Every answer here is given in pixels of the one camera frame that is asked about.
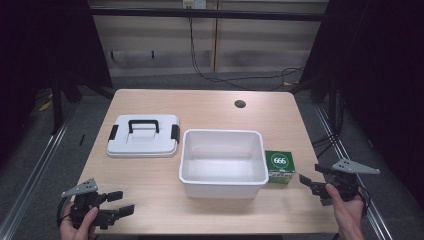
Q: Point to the yellow floor tape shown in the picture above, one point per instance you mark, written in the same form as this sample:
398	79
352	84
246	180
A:
45	106

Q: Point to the black metal stand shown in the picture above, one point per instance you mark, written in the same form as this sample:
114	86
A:
56	106

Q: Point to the small black floor object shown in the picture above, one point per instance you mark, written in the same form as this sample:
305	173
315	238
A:
81	140

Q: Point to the person's right hand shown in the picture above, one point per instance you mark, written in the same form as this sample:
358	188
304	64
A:
348	215

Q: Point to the white wall power outlet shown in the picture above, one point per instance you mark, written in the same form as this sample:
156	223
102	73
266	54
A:
195	3

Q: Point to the person's left hand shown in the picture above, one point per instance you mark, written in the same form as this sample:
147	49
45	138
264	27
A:
77	229

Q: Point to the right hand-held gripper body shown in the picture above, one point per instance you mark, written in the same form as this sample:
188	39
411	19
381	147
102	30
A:
345	181

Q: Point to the black horizontal frame bar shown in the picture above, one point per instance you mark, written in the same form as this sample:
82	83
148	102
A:
200	14

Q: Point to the green cardboard box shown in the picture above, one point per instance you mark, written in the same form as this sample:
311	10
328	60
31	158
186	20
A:
280	165

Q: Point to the black curtain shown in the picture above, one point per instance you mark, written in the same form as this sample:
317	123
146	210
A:
43	43
380	66

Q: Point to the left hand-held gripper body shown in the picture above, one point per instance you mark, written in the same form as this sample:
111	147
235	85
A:
83	200

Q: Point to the white plastic storage bin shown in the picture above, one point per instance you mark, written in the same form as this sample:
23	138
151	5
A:
221	166

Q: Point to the metal floor rail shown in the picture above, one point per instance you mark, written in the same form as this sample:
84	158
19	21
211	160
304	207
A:
36	166
346	150

